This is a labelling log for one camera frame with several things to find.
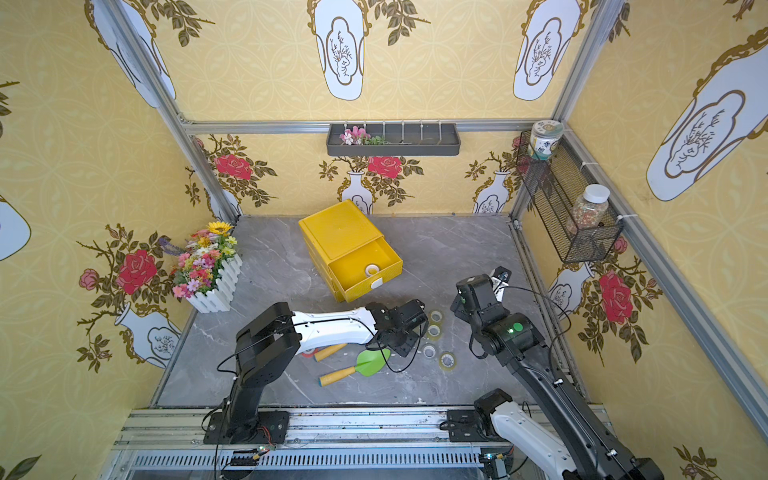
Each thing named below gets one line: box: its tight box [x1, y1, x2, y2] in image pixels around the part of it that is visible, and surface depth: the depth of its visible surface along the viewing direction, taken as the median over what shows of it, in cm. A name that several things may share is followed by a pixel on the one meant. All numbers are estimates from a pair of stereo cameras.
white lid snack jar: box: [573, 184, 610, 230], surface depth 66 cm
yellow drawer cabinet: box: [298, 199, 404, 303], surface depth 88 cm
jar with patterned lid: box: [529, 119, 564, 161], surface depth 87 cm
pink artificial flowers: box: [339, 126, 385, 145], surface depth 89 cm
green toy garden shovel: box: [319, 348, 391, 387], surface depth 85 cm
